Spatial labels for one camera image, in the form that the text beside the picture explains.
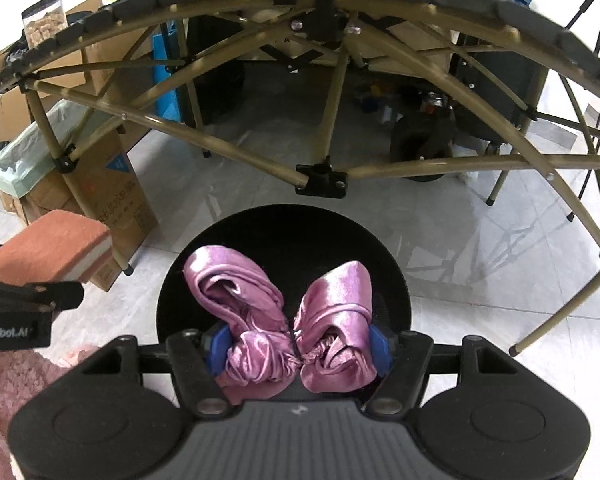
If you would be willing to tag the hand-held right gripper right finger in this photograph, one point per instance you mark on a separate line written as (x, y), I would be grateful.
(381, 350)

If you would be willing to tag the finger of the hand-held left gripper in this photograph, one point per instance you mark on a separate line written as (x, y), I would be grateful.
(55, 295)

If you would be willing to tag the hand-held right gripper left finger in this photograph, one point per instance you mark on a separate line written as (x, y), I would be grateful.
(219, 347)

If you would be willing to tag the orange sponge with white layer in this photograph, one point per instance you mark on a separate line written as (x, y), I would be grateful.
(55, 240)

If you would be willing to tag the pink satin cloth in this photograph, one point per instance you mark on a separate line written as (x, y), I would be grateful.
(250, 290)

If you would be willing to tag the black round bin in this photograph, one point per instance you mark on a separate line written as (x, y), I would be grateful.
(290, 240)

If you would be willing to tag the pink fluffy rug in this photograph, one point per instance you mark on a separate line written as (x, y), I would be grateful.
(10, 390)

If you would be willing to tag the small cardboard box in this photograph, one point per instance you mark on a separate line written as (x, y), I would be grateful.
(40, 205)

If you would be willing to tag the cardboard box with blue logo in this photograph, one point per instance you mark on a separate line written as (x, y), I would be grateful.
(110, 200)

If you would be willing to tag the green plastic bin liner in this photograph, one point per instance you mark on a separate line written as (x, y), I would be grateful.
(30, 155)

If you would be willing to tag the tan folding table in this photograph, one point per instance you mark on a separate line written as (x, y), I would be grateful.
(320, 180)

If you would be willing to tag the clear jar with black lid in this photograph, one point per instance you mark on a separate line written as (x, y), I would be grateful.
(42, 25)

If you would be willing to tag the large brown cardboard box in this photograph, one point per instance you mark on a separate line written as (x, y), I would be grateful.
(100, 25)

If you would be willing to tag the beige black folding wagon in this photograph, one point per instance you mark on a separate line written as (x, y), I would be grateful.
(500, 90)

